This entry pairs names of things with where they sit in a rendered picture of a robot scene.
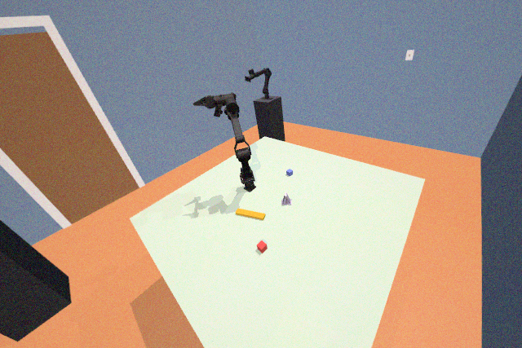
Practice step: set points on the yellow bar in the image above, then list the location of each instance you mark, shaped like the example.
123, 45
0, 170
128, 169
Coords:
250, 214

